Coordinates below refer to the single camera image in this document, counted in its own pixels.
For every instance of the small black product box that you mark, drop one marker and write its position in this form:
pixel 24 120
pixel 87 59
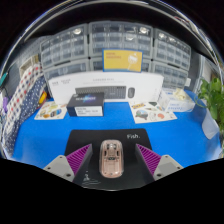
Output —
pixel 85 100

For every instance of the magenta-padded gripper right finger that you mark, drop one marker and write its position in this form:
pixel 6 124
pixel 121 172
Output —
pixel 166 165

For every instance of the polka-dot fabric cover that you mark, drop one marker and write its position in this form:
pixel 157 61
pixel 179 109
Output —
pixel 23 100

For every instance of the dark wall shelf unit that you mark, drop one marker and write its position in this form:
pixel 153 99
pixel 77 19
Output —
pixel 113 13

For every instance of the colourful sticker sheet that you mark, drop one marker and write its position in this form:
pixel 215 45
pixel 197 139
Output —
pixel 151 113
pixel 50 111

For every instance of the white keyboard packaging box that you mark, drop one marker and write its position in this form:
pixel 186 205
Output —
pixel 100 80

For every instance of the cream open storage crate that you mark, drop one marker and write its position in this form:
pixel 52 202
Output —
pixel 28 66

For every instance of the yellow and blue box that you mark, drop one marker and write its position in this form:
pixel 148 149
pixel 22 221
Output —
pixel 121 60

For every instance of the transparent pink computer mouse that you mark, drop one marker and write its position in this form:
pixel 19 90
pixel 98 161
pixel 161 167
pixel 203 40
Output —
pixel 111 158

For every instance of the white and blue glove box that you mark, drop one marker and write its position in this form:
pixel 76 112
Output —
pixel 175 105

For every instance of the green plant in white pot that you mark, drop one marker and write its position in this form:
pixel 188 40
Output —
pixel 213 93

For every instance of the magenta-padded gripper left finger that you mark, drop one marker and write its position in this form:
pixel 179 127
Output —
pixel 60 165

